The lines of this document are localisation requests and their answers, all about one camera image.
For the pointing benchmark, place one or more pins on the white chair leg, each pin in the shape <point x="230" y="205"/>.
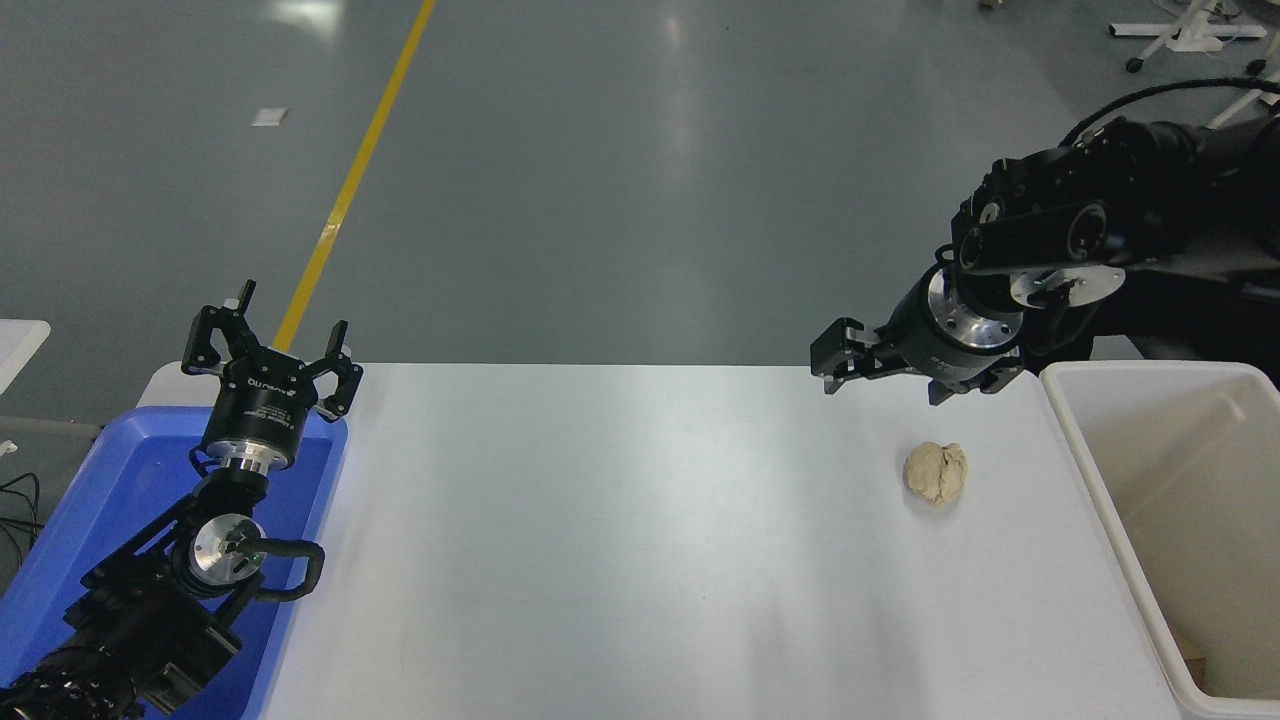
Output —
<point x="1240" y="105"/>

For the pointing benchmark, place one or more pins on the blue plastic tray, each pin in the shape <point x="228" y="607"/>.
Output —
<point x="130" y="480"/>

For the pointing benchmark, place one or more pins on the large pale plastic bin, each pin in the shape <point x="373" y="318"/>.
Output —
<point x="1180" y="470"/>

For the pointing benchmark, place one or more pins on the white side table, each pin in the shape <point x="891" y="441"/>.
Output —
<point x="18" y="345"/>

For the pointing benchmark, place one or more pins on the tan paper ball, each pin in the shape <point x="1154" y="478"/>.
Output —
<point x="935" y="475"/>

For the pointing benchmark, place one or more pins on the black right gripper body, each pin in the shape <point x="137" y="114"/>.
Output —
<point x="925" y="345"/>

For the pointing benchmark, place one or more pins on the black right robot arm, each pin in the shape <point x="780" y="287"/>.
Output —
<point x="1040" y="235"/>

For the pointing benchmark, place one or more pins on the white wheeled stand base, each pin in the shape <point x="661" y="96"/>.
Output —
<point x="1190" y="32"/>

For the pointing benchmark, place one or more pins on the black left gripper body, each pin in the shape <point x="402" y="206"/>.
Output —
<point x="262" y="405"/>

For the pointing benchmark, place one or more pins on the small white paper scrap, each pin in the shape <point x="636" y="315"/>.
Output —
<point x="268" y="117"/>

